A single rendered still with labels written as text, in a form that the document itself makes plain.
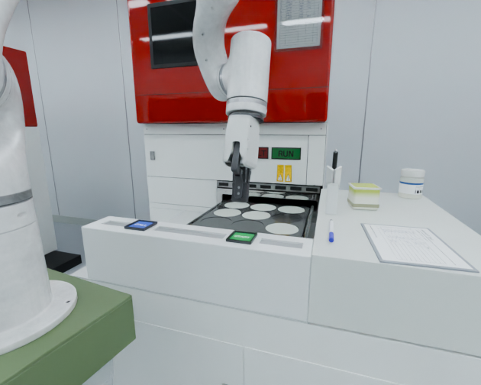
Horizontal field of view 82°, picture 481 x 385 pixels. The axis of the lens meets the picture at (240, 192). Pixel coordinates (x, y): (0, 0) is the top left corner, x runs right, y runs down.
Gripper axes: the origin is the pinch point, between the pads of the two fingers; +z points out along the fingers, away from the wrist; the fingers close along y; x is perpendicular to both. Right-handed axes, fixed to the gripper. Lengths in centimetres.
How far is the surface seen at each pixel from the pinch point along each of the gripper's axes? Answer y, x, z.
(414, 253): -3.3, 33.4, 9.0
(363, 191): -30.6, 27.2, -2.5
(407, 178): -50, 43, -8
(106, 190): -215, -234, 13
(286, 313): -1.1, 11.1, 23.6
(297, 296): -0.3, 13.1, 19.5
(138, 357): -5, -26, 44
